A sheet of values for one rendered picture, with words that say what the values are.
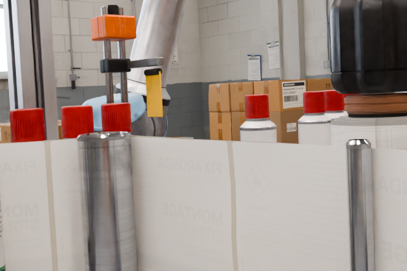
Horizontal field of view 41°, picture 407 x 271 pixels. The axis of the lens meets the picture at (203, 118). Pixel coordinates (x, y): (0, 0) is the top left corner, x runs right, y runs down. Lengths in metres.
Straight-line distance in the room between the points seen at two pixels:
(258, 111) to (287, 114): 3.64
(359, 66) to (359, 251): 0.21
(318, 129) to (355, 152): 0.57
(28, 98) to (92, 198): 0.34
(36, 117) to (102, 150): 0.20
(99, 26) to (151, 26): 0.40
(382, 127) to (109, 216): 0.22
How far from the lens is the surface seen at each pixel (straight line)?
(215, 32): 7.38
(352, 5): 0.46
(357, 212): 0.27
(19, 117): 0.57
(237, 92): 4.65
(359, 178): 0.27
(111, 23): 0.70
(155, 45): 1.10
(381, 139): 0.45
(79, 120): 0.58
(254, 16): 6.86
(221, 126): 4.81
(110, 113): 0.61
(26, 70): 0.71
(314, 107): 0.85
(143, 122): 1.00
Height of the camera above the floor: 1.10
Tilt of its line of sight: 3 degrees down
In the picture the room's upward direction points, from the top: 3 degrees counter-clockwise
